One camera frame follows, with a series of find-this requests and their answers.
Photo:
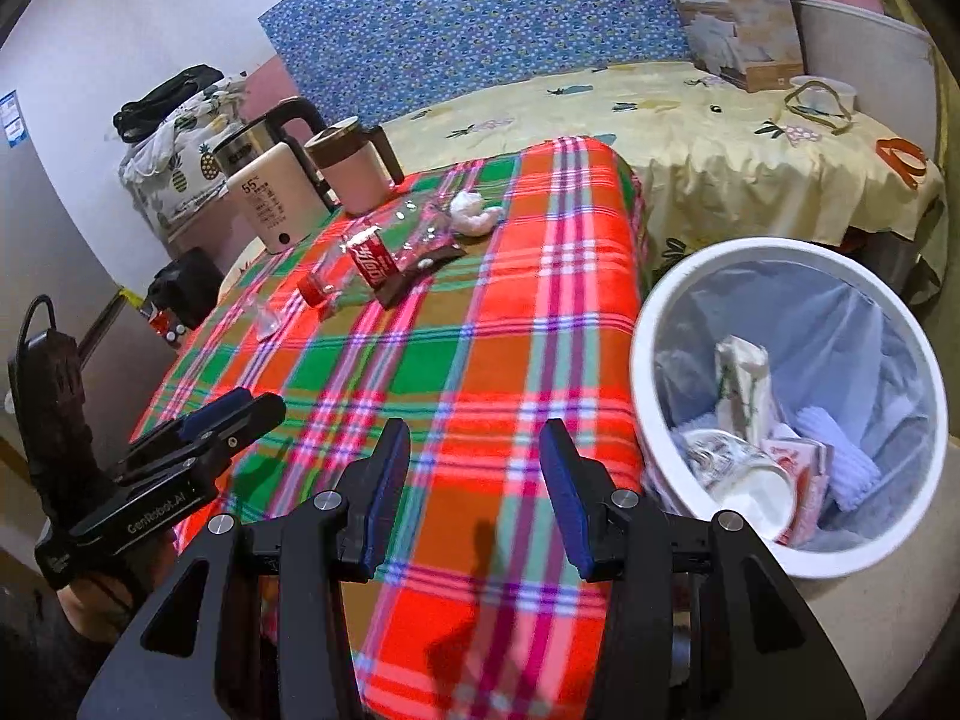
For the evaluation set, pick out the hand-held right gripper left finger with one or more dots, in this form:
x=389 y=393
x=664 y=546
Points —
x=382 y=495

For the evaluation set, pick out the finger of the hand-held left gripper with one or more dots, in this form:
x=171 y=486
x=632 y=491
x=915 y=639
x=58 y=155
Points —
x=202 y=420
x=240 y=431

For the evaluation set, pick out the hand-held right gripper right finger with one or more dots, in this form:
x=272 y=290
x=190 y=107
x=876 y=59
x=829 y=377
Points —
x=566 y=495

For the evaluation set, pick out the white round trash bin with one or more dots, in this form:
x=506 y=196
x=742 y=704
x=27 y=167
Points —
x=660 y=390

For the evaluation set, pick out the white paper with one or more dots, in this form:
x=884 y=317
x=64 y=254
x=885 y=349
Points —
x=742 y=382

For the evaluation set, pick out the red white carton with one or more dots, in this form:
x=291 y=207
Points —
x=806 y=480

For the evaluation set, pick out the white foam net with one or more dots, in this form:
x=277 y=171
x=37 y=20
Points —
x=840 y=457

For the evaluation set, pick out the person's left forearm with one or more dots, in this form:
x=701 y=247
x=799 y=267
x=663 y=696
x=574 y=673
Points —
x=90 y=607

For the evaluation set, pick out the red toy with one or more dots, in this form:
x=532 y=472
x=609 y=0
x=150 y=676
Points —
x=159 y=322

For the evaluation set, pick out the small clear plastic piece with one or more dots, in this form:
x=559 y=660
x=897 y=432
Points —
x=268 y=322

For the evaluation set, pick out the yellow tag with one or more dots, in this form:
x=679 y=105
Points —
x=129 y=298

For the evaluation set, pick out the plastic bottle red label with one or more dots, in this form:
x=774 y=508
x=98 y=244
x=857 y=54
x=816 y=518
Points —
x=367 y=259

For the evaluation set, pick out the pineapple print cloth bundle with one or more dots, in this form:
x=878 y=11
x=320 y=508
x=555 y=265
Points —
x=180 y=180

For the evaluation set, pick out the grey fridge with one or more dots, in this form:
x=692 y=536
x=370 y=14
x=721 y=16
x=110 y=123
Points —
x=45 y=225

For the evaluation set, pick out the beige electric kettle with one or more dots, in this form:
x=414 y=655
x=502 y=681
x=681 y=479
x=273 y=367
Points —
x=240 y=146

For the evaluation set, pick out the brown lidded mug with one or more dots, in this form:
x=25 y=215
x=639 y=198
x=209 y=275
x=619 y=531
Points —
x=356 y=172

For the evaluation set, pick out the white tissue ball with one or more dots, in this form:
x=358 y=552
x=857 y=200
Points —
x=472 y=214

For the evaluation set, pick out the translucent bin liner bag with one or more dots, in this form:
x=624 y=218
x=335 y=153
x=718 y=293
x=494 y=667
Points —
x=825 y=330

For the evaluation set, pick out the black bag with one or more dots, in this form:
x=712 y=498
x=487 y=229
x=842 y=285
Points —
x=172 y=94

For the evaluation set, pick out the blue sticker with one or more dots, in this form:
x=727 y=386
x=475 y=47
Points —
x=9 y=120

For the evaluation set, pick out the yellow pineapple print bed sheet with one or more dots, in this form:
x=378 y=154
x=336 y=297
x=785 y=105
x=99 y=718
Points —
x=675 y=127

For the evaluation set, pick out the blue floral headboard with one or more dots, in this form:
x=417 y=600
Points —
x=465 y=22

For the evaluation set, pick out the clear plastic bowl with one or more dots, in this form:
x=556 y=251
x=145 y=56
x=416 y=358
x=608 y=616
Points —
x=836 y=94

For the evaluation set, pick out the printed cardboard box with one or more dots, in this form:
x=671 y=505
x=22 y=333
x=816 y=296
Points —
x=742 y=22

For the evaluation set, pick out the white panel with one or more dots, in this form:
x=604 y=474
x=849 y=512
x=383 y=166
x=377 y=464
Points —
x=862 y=52

